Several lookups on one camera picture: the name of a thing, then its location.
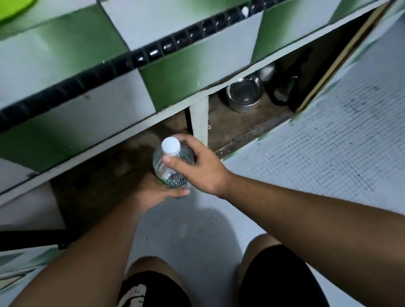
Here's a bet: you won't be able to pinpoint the person's left hand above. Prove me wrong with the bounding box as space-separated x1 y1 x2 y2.
128 166 193 215

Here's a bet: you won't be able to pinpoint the person's right hand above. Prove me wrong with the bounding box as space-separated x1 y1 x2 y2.
157 125 239 209

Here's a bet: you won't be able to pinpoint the clear plastic water bottle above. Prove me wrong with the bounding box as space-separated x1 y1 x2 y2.
148 133 202 203

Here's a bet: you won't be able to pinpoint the person's right leg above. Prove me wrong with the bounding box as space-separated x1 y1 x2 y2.
235 231 284 267

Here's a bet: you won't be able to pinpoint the open wooden cupboard door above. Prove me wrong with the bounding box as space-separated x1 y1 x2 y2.
278 0 405 112

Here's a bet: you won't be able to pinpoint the person's left leg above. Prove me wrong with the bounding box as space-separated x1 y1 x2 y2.
122 247 211 307

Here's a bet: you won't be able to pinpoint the black kettle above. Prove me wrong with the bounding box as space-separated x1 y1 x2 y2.
260 48 322 109

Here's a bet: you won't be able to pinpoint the person's right forearm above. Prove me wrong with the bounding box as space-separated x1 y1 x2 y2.
216 145 405 307

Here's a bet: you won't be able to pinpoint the person's left forearm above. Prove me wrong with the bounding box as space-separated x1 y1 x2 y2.
0 193 164 307

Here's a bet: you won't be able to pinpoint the person's leg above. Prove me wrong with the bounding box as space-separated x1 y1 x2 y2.
122 247 211 307
235 231 284 267

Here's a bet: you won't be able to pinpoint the metal pot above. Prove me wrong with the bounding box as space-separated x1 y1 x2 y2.
223 73 269 116

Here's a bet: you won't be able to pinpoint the black shorts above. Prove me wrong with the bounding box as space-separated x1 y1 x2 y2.
90 238 334 307

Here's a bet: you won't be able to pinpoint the checkered tiled counter base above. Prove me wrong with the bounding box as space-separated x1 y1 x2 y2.
0 0 405 301

